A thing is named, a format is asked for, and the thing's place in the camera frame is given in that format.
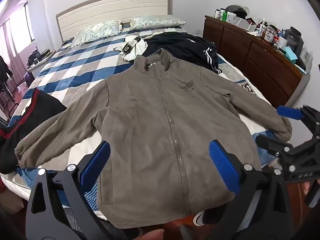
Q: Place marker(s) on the bedside table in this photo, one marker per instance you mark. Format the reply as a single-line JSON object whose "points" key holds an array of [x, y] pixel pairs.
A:
{"points": [[40, 63]]}

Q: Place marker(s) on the purple bag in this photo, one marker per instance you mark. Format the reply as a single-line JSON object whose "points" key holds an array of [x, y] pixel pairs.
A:
{"points": [[28, 78]]}

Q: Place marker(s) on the brown wooden dresser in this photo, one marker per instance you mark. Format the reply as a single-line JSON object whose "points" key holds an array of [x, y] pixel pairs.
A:
{"points": [[262, 62]]}

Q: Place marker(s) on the dark hanging garment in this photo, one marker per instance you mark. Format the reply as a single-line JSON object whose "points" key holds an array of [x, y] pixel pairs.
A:
{"points": [[3, 67]]}

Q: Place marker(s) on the person's right hand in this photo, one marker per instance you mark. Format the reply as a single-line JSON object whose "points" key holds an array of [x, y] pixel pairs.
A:
{"points": [[307, 188]]}

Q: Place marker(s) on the teal box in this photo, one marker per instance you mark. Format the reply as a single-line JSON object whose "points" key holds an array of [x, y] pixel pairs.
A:
{"points": [[291, 52]]}

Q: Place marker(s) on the blue white plaid blanket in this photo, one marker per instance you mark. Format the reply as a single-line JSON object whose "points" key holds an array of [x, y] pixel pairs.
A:
{"points": [[75, 62]]}

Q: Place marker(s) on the silver floral pillow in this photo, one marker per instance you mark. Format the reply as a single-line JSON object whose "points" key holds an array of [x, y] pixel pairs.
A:
{"points": [[155, 21], [97, 30]]}

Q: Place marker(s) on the black garment with red stripes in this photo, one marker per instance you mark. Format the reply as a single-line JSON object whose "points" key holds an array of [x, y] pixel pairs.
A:
{"points": [[30, 122]]}

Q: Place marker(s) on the black box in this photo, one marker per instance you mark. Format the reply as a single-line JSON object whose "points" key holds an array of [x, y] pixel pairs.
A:
{"points": [[295, 38]]}

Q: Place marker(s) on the black helmet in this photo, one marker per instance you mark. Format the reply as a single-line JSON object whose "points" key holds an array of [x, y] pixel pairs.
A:
{"points": [[237, 10]]}

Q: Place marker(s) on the beige bed headboard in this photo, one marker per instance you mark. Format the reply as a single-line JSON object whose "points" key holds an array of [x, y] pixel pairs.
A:
{"points": [[112, 12]]}

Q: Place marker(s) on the pink curtain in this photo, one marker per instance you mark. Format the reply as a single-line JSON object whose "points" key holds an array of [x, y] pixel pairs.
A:
{"points": [[7, 42]]}

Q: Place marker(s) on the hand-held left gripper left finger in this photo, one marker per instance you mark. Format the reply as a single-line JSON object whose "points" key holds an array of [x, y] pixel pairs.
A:
{"points": [[96, 162]]}

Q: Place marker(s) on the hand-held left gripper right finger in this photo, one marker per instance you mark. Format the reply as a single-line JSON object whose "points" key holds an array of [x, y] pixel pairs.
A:
{"points": [[223, 166]]}

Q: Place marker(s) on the clutter of bottles and boxes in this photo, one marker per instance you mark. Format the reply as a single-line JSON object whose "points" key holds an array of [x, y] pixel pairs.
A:
{"points": [[268, 33]]}

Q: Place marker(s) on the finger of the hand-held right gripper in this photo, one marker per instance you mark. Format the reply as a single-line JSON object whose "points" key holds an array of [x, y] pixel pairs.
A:
{"points": [[290, 113], [272, 145]]}

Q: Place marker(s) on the black garment with white stripes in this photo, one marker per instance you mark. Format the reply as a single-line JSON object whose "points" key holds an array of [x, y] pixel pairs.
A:
{"points": [[180, 45]]}

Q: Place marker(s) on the white garment with black patch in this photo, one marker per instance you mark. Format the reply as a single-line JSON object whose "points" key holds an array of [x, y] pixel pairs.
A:
{"points": [[135, 52]]}

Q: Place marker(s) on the person's left hand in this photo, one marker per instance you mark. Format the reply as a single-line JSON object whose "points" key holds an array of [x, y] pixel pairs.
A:
{"points": [[151, 235]]}

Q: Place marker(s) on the grey zip-up fleece jacket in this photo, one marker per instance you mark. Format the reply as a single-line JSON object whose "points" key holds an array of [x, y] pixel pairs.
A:
{"points": [[150, 130]]}

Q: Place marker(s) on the black and white shoe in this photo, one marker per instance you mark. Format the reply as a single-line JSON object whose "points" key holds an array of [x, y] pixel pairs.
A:
{"points": [[200, 217]]}

